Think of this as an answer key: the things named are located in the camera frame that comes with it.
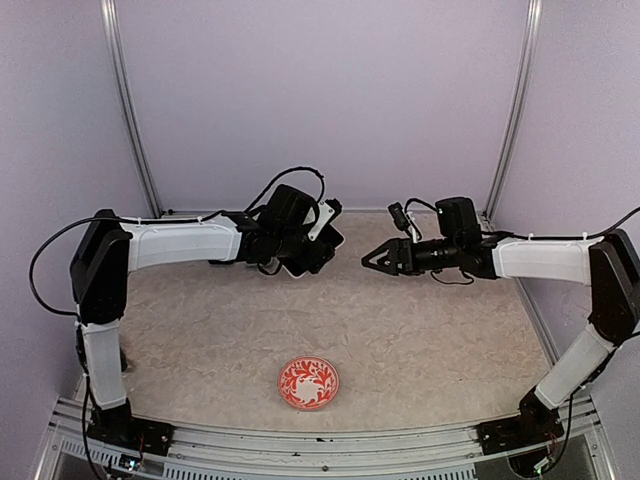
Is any aluminium frame post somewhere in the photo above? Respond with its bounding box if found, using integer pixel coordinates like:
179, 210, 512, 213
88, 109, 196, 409
100, 0, 163, 218
483, 0, 543, 222

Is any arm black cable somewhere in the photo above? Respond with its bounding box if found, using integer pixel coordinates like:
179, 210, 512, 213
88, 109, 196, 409
28, 167, 326, 319
404, 197, 640, 471

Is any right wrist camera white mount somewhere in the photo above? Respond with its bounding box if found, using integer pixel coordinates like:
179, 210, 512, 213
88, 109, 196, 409
387, 202, 422, 243

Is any black phone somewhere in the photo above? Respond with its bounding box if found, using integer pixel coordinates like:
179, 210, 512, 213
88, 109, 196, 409
319, 225, 344, 249

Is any red white patterned bowl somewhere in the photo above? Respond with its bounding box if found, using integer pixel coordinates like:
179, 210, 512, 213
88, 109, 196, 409
277, 356, 340, 411

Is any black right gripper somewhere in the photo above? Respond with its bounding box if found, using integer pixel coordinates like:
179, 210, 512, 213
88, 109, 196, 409
363, 235, 463, 275

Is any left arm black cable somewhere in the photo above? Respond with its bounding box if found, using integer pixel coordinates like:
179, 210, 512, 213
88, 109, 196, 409
28, 167, 326, 319

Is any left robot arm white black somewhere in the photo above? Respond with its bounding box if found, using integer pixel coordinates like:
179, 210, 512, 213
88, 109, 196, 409
70, 184, 344, 450

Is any left aluminium frame post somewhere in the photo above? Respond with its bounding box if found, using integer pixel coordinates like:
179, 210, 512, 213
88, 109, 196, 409
100, 0, 163, 218

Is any right aluminium frame post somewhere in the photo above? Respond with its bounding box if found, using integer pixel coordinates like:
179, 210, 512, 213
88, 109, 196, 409
483, 0, 543, 222

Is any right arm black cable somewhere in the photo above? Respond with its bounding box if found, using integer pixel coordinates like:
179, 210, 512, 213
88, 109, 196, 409
404, 197, 640, 471

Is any clear pink phone case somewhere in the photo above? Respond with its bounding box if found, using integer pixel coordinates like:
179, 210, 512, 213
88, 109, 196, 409
284, 227, 347, 279

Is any front aluminium rail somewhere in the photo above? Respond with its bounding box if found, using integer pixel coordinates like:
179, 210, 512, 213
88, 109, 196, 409
47, 394, 609, 480

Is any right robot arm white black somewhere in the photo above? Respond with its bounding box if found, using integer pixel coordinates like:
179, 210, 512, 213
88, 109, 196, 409
361, 197, 639, 454

